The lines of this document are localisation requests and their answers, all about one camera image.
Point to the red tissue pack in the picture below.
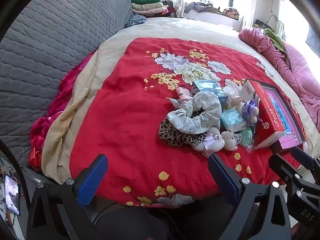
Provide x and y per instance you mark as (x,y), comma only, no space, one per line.
(268,120)

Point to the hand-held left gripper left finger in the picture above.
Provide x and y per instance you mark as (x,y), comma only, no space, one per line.
(92,180)

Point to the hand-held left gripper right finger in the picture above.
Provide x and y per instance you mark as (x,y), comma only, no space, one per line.
(222,177)

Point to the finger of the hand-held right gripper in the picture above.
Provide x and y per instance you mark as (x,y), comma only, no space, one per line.
(303,155)
(282,166)

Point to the teal tissue packet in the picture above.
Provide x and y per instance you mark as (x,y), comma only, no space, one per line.
(231,121)

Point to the leopard print scrunchie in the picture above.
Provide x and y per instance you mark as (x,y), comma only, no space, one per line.
(172,135)

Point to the pink striped cloth item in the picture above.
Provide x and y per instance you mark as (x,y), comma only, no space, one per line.
(183,94)

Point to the clear plastic bag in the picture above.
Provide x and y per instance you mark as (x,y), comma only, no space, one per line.
(232,100)

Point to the person's black trousers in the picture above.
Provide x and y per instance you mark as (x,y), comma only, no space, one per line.
(140,225)

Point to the pink quilted quilt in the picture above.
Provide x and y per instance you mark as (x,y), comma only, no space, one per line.
(295,67)

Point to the smartphone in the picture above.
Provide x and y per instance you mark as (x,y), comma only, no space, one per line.
(12,195)

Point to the white floral scrunchie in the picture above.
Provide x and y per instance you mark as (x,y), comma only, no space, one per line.
(190,122)

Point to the dark patterned cloth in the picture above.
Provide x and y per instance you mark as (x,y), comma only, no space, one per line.
(136,20)

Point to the red floral blanket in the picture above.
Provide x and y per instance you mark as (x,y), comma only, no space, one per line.
(120,105)

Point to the black box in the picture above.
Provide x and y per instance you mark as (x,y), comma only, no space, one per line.
(208,87)

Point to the clothes on window sill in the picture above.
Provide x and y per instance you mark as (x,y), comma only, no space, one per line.
(205,7)

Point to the green item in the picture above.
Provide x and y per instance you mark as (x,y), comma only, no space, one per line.
(246,137)

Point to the dark shallow box tray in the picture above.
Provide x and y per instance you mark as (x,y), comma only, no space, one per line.
(278,148)

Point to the stack of folded clothes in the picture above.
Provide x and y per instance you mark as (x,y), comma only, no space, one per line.
(147,6)

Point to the grey quilted headboard cover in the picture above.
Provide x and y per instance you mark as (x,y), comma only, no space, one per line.
(50,42)

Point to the green blanket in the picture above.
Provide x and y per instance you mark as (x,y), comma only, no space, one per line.
(275,38)

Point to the white plush bear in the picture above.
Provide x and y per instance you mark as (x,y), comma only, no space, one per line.
(228,138)
(212,143)

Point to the beige bedspread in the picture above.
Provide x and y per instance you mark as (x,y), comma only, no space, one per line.
(175,27)

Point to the crimson plush blanket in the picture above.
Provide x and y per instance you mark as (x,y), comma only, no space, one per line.
(65,92)

